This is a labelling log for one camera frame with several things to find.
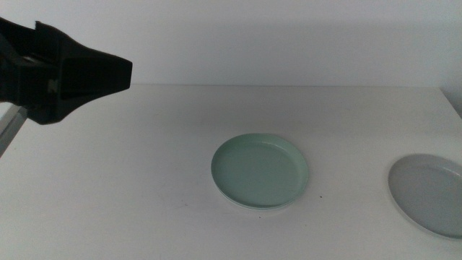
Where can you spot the white shallow bowl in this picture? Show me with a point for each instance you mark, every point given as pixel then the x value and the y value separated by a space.
pixel 260 211

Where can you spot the pale green shallow bowl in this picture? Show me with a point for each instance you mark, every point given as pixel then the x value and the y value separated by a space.
pixel 260 169

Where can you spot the grey shallow bowl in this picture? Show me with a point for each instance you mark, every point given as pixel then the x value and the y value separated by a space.
pixel 429 195

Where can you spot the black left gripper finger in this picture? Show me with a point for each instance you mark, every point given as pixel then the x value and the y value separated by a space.
pixel 90 76

